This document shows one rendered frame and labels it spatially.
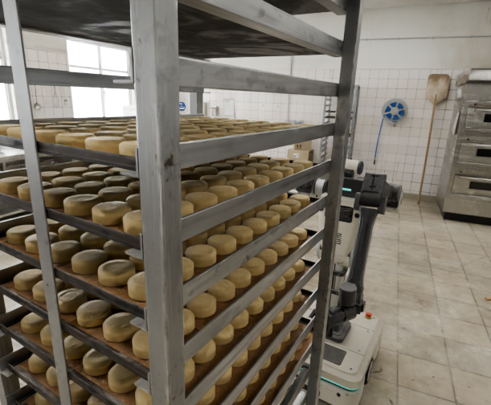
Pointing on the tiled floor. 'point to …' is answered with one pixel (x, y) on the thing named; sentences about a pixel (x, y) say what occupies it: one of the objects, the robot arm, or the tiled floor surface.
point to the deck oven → (480, 150)
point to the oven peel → (435, 88)
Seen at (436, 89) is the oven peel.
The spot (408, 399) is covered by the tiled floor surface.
